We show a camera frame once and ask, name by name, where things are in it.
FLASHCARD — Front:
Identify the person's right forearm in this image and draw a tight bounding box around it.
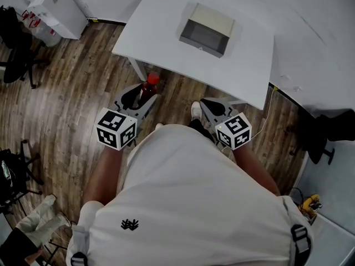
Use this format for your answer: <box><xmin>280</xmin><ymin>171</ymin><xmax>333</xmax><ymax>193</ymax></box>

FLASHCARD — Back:
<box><xmin>231</xmin><ymin>145</ymin><xmax>281</xmax><ymax>196</ymax></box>

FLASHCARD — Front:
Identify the person's black trouser leg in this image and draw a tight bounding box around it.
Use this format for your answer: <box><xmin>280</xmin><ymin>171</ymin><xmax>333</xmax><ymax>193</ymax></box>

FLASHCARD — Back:
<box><xmin>188</xmin><ymin>119</ymin><xmax>217</xmax><ymax>144</ymax></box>

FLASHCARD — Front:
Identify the yellow tool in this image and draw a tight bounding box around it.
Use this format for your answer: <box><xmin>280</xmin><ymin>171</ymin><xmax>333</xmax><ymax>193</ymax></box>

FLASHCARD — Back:
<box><xmin>298</xmin><ymin>194</ymin><xmax>323</xmax><ymax>218</ymax></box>

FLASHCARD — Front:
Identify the thin pale cable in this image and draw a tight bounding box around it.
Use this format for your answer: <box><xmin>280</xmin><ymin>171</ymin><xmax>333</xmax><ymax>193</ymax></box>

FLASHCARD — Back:
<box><xmin>221</xmin><ymin>89</ymin><xmax>275</xmax><ymax>152</ymax></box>

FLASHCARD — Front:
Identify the grey box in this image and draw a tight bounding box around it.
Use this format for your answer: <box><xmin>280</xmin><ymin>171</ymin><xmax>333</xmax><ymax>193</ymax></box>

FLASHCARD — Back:
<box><xmin>179</xmin><ymin>2</ymin><xmax>236</xmax><ymax>59</ymax></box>

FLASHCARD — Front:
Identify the white cabinet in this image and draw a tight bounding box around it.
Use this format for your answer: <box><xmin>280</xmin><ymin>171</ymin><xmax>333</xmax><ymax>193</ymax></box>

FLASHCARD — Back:
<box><xmin>27</xmin><ymin>0</ymin><xmax>88</xmax><ymax>40</ymax></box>

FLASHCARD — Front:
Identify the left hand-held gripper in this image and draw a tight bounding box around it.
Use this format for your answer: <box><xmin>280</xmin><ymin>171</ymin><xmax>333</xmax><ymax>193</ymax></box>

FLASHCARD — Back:
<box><xmin>93</xmin><ymin>83</ymin><xmax>158</xmax><ymax>151</ymax></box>

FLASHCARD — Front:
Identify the black buckle strap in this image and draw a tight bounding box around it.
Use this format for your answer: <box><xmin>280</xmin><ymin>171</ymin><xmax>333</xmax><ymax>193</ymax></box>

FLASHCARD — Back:
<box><xmin>70</xmin><ymin>251</ymin><xmax>89</xmax><ymax>266</ymax></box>
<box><xmin>290</xmin><ymin>223</ymin><xmax>312</xmax><ymax>266</ymax></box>

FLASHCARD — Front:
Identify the small red bottle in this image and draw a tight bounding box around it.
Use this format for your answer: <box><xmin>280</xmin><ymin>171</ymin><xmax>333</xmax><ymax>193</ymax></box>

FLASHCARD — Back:
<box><xmin>138</xmin><ymin>73</ymin><xmax>160</xmax><ymax>106</ymax></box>

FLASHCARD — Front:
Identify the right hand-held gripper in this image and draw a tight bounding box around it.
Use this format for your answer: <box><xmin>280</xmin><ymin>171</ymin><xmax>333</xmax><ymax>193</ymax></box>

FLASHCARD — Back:
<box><xmin>199</xmin><ymin>97</ymin><xmax>252</xmax><ymax>151</ymax></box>

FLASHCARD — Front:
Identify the person's left forearm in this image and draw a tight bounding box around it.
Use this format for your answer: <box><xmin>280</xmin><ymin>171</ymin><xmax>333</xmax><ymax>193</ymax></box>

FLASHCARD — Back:
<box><xmin>83</xmin><ymin>145</ymin><xmax>124</xmax><ymax>206</ymax></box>

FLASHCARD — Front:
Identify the white table leg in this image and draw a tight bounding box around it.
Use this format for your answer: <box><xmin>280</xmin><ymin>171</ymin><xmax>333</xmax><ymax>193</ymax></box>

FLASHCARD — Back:
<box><xmin>128</xmin><ymin>56</ymin><xmax>148</xmax><ymax>82</ymax></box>

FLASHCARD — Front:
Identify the black office chair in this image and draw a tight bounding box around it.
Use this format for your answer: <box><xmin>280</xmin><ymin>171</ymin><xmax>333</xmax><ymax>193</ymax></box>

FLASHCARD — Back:
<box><xmin>0</xmin><ymin>140</ymin><xmax>45</xmax><ymax>213</ymax></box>
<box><xmin>0</xmin><ymin>6</ymin><xmax>50</xmax><ymax>90</ymax></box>
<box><xmin>287</xmin><ymin>109</ymin><xmax>355</xmax><ymax>166</ymax></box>

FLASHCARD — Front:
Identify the person's white shirt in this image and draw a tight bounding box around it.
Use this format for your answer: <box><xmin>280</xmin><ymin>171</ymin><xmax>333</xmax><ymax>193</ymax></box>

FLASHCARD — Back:
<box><xmin>65</xmin><ymin>124</ymin><xmax>316</xmax><ymax>266</ymax></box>

